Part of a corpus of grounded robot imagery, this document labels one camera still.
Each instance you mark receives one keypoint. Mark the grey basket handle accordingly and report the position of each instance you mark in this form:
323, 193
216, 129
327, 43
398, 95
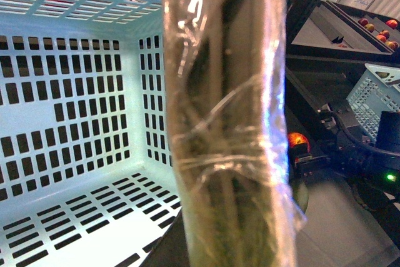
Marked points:
225, 69

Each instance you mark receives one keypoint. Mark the light blue plastic basket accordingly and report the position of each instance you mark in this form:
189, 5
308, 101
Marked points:
86, 172

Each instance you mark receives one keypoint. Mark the red apple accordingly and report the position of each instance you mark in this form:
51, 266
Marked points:
295, 139

